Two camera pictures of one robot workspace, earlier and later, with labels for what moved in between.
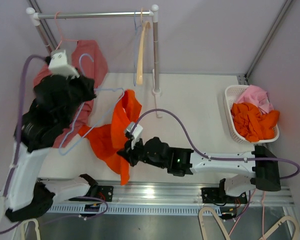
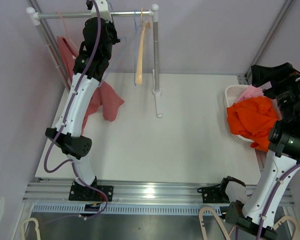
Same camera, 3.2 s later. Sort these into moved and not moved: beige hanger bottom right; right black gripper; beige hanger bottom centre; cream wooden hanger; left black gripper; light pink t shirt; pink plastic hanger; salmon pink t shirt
Moved: pink plastic hanger; right black gripper; left black gripper; salmon pink t shirt
Not moved: beige hanger bottom right; light pink t shirt; beige hanger bottom centre; cream wooden hanger
